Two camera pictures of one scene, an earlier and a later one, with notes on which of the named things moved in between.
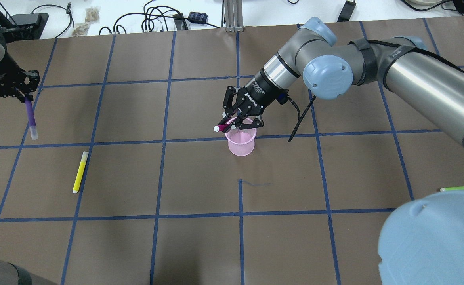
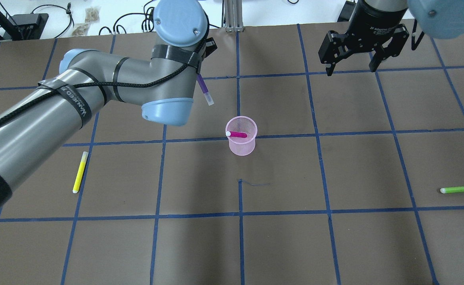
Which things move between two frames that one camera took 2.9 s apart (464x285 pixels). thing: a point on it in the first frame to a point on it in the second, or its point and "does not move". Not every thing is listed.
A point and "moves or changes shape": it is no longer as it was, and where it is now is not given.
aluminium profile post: x=233 y=15 does not move
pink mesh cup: x=241 y=142 does not move
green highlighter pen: x=463 y=187 does not move
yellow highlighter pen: x=84 y=157 does not move
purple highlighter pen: x=31 y=117 moves or changes shape
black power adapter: x=346 y=11 does not move
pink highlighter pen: x=220 y=127 to x=241 y=135
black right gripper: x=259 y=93 to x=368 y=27
